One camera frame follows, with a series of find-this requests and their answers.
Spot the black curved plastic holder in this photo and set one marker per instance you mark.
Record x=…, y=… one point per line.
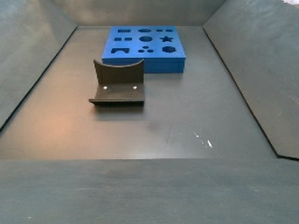
x=121, y=83

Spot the blue shape sorter box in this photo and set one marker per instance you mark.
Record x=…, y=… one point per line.
x=156, y=44

